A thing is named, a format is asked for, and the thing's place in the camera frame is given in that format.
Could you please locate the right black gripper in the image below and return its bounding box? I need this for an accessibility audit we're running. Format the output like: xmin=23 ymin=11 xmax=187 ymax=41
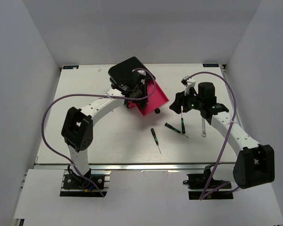
xmin=169 ymin=87 xmax=204 ymax=114

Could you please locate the black drawer cabinet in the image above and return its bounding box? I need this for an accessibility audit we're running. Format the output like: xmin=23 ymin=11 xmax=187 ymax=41
xmin=108 ymin=56 xmax=148 ymax=83

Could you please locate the pink top drawer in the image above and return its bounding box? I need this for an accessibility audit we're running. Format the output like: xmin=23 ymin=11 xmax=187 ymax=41
xmin=126 ymin=82 xmax=169 ymax=116

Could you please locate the silver wrench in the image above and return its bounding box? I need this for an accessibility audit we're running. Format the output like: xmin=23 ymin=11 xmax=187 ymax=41
xmin=202 ymin=118 xmax=207 ymax=137

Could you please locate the small green black screwdriver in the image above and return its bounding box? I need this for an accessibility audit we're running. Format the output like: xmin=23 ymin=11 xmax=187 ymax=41
xmin=150 ymin=128 xmax=162 ymax=154

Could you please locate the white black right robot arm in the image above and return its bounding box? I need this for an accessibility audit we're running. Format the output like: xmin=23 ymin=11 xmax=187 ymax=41
xmin=169 ymin=82 xmax=275 ymax=189

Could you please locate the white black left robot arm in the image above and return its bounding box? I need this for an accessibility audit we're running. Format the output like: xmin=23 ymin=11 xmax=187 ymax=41
xmin=61 ymin=68 xmax=154 ymax=188

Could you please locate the blue table corner label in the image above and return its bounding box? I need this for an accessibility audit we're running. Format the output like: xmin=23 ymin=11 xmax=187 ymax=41
xmin=202 ymin=63 xmax=219 ymax=67

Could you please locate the blue left table label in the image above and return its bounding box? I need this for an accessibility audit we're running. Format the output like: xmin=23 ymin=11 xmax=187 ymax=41
xmin=62 ymin=65 xmax=79 ymax=70

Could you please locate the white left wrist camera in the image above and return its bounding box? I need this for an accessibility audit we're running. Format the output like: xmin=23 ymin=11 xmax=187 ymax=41
xmin=136 ymin=70 xmax=147 ymax=84

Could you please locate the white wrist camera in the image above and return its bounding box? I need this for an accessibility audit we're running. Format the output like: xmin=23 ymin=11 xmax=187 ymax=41
xmin=136 ymin=70 xmax=147 ymax=84
xmin=181 ymin=76 xmax=196 ymax=96

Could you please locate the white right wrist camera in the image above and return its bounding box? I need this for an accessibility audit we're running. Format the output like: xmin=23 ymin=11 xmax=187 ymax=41
xmin=181 ymin=76 xmax=196 ymax=96

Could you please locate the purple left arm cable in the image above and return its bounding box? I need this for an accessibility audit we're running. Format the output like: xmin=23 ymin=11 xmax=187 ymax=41
xmin=42 ymin=67 xmax=156 ymax=197

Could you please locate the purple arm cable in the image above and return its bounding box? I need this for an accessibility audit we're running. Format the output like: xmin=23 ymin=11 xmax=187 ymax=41
xmin=42 ymin=67 xmax=156 ymax=197
xmin=181 ymin=72 xmax=241 ymax=201

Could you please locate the aluminium table front rail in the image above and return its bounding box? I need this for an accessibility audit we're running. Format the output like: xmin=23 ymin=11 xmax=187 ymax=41
xmin=34 ymin=162 xmax=258 ymax=172

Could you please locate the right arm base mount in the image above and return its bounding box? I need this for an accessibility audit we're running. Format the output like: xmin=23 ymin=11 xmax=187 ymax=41
xmin=183 ymin=168 xmax=233 ymax=200

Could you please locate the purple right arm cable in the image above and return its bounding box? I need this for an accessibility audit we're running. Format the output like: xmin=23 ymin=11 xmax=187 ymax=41
xmin=181 ymin=72 xmax=241 ymax=201

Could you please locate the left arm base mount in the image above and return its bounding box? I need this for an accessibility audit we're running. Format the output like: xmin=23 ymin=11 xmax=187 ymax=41
xmin=59 ymin=170 xmax=110 ymax=198

